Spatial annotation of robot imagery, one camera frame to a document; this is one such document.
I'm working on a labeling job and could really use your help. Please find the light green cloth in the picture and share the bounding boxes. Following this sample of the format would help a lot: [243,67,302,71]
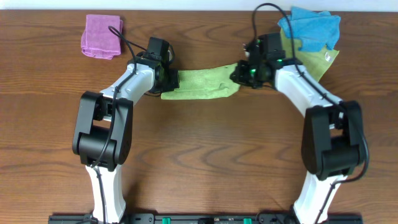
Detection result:
[161,63,240,100]

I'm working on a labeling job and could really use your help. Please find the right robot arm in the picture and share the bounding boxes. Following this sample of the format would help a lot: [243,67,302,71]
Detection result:
[230,33,369,223]

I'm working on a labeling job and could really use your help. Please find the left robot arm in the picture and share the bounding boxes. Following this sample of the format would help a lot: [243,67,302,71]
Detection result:
[72,49,178,223]

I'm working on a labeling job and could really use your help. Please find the olive green cloth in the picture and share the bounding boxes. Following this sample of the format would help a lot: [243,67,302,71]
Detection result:
[294,39,339,81]

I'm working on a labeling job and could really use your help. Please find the crumpled blue cloth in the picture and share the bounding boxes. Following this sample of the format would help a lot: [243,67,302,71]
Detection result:
[278,7,341,52]

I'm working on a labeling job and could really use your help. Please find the folded pink cloth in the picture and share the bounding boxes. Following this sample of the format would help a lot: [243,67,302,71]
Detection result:
[81,14,123,60]

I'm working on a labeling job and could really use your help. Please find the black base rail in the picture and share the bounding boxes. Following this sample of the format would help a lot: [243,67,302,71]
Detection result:
[48,213,364,224]

